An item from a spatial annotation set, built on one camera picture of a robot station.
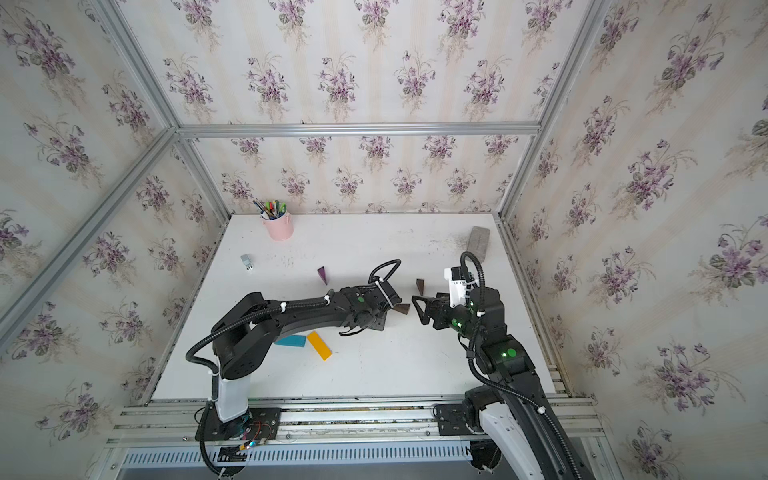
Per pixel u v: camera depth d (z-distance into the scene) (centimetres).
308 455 76
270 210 105
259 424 72
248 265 103
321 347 86
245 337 48
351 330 72
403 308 93
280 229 110
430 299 64
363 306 66
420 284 98
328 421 75
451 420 73
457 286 65
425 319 66
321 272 101
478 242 108
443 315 64
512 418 59
